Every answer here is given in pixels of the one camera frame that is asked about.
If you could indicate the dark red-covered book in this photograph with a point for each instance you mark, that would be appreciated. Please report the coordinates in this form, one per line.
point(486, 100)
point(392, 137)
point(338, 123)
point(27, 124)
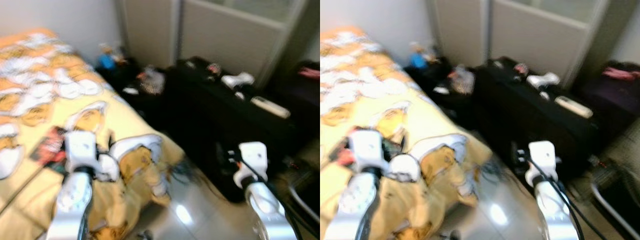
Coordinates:
point(342, 152)
point(50, 147)

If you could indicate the yellow cartoon print blanket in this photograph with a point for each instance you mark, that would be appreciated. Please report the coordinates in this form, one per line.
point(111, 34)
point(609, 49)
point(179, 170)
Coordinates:
point(45, 70)
point(350, 70)

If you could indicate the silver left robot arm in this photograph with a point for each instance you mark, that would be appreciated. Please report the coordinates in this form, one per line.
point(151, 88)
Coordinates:
point(355, 205)
point(72, 200)

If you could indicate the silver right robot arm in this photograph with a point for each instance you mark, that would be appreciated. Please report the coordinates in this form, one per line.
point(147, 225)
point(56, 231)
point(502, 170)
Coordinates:
point(555, 210)
point(265, 210)

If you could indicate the white remote control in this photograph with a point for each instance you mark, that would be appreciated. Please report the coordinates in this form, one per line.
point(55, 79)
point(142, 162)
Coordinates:
point(573, 106)
point(270, 107)

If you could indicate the white hair dryer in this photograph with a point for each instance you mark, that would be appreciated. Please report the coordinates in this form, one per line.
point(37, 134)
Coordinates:
point(237, 80)
point(542, 80)

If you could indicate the patterned plastic package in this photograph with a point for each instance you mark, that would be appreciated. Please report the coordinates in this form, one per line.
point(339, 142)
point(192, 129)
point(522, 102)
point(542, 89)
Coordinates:
point(150, 80)
point(462, 79)

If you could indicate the pink cloth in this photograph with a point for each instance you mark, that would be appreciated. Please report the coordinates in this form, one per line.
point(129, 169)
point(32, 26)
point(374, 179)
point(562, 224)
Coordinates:
point(620, 73)
point(310, 73)

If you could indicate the beige wardrobe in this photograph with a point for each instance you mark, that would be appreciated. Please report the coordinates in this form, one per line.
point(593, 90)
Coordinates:
point(540, 35)

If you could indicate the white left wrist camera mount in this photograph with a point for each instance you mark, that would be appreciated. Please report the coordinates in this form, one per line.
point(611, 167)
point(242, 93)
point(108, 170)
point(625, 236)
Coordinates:
point(80, 147)
point(367, 150)

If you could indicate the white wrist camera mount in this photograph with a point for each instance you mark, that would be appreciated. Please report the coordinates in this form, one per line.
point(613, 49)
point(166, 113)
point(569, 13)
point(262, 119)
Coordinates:
point(367, 150)
point(253, 156)
point(542, 157)
point(80, 147)

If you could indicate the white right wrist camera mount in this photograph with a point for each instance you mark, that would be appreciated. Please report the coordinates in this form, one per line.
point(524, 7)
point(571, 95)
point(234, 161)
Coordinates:
point(542, 157)
point(253, 156)

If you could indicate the grey metal tube frame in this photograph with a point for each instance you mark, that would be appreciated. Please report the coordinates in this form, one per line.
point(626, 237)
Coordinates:
point(300, 202)
point(607, 205)

